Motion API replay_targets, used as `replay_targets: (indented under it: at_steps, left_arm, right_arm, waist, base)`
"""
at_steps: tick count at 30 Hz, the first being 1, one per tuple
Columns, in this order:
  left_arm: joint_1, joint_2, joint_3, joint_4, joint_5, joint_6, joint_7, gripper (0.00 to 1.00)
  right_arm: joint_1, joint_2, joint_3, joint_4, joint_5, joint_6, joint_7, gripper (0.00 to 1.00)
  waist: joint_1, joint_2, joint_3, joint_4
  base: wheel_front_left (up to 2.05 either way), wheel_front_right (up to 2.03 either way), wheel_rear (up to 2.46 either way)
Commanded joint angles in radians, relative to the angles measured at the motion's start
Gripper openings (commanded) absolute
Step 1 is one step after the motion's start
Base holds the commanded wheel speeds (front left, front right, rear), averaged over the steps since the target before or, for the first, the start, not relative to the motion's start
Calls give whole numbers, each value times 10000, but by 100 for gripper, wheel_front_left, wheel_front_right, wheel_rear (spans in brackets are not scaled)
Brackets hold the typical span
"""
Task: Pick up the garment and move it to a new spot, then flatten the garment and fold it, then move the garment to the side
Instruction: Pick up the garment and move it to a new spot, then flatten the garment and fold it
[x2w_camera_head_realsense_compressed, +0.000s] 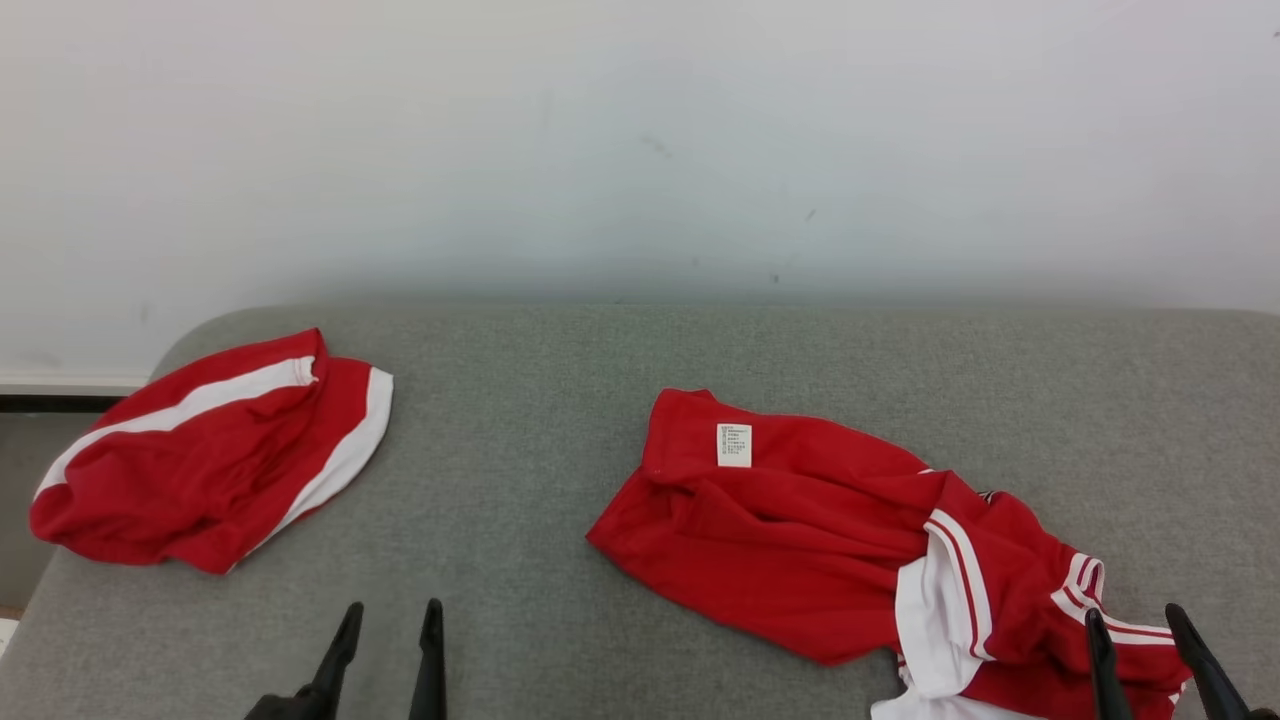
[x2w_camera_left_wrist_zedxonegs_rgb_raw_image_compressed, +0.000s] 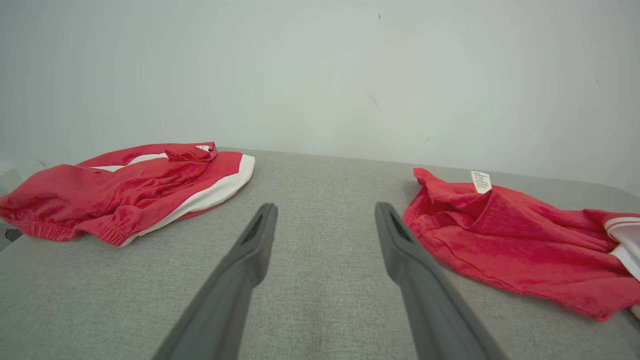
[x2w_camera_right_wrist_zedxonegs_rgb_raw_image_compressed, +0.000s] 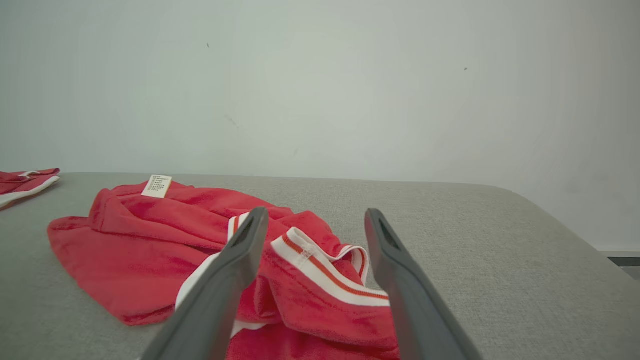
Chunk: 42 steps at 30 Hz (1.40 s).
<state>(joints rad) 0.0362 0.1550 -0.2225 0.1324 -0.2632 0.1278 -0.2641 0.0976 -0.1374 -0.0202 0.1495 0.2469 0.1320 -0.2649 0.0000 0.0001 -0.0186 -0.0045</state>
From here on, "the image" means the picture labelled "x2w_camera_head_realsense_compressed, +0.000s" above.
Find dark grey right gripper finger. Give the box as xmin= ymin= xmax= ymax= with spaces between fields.
xmin=1085 ymin=608 xmax=1133 ymax=720
xmin=1165 ymin=603 xmax=1280 ymax=720

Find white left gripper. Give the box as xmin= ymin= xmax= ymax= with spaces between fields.
xmin=243 ymin=598 xmax=447 ymax=720

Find red shorts with white stripes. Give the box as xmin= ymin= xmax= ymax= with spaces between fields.
xmin=28 ymin=328 xmax=395 ymax=576

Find red and white basketball jersey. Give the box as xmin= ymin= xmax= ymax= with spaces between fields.
xmin=585 ymin=388 xmax=1196 ymax=720

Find grey fabric sofa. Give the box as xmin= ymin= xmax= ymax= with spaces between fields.
xmin=0 ymin=303 xmax=1280 ymax=720

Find white baseboard strip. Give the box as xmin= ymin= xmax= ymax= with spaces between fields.
xmin=0 ymin=372 xmax=151 ymax=397

